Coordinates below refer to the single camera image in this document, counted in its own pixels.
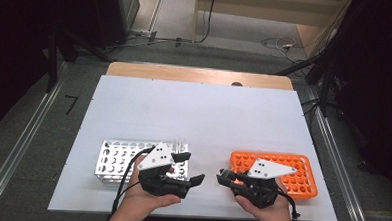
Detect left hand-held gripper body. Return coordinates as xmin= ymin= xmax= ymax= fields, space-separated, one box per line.
xmin=135 ymin=140 xmax=195 ymax=200

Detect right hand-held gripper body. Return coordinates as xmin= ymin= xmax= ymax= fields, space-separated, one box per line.
xmin=228 ymin=156 xmax=298 ymax=211

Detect group of clear test tubes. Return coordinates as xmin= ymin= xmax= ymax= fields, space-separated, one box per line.
xmin=171 ymin=137 xmax=188 ymax=153

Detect orange plastic test tube rack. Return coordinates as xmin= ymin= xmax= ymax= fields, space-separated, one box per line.
xmin=228 ymin=150 xmax=320 ymax=201

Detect silver metal test tube rack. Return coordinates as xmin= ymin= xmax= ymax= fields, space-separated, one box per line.
xmin=94 ymin=137 xmax=191 ymax=187

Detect person's left hand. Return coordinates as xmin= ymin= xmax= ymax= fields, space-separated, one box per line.
xmin=118 ymin=165 xmax=184 ymax=221

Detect person's right hand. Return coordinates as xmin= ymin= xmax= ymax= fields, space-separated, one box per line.
xmin=233 ymin=176 xmax=298 ymax=221

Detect black stand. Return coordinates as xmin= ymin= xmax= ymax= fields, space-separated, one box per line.
xmin=44 ymin=25 xmax=117 ymax=97
xmin=273 ymin=43 xmax=343 ymax=119

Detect black curtain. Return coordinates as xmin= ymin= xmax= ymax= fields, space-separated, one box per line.
xmin=0 ymin=0 xmax=100 ymax=142
xmin=313 ymin=0 xmax=392 ymax=200

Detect dark cabinet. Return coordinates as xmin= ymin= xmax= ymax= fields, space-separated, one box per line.
xmin=88 ymin=0 xmax=141 ymax=51

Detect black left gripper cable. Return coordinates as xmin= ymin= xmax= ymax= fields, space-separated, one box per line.
xmin=109 ymin=144 xmax=156 ymax=221

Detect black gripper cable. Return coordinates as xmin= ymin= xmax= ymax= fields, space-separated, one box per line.
xmin=276 ymin=187 xmax=303 ymax=221
xmin=109 ymin=144 xmax=156 ymax=221

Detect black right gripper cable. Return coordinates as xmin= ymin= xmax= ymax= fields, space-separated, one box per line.
xmin=276 ymin=187 xmax=303 ymax=221

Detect metal floor rail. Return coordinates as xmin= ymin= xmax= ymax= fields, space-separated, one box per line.
xmin=0 ymin=59 xmax=70 ymax=221
xmin=302 ymin=87 xmax=381 ymax=221

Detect grey floor cables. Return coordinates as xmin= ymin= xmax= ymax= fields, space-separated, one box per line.
xmin=108 ymin=27 xmax=195 ymax=54

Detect white floor cable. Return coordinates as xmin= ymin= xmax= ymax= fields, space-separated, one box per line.
xmin=260 ymin=35 xmax=309 ymax=64

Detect black hanging cable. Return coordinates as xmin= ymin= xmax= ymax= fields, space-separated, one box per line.
xmin=196 ymin=0 xmax=218 ymax=45

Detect light wooden furniture frame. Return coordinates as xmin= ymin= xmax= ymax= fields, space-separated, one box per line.
xmin=190 ymin=0 xmax=354 ymax=61

